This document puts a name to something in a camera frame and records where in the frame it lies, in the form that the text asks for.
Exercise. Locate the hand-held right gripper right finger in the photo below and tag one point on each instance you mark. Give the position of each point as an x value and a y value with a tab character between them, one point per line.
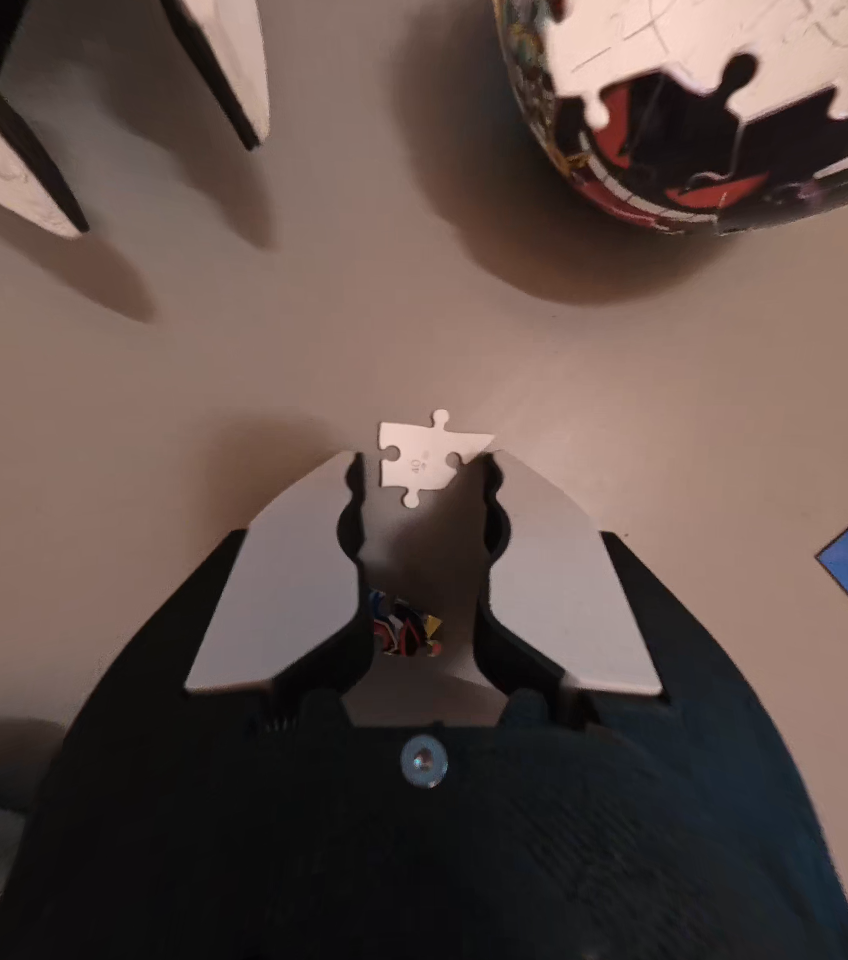
566	600

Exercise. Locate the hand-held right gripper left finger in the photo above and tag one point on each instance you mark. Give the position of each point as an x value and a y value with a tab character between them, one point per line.
274	592

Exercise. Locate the white puzzle piece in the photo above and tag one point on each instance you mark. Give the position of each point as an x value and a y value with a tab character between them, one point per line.
405	630
424	457

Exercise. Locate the partly built puzzle ball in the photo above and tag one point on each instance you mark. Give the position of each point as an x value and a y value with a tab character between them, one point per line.
693	45

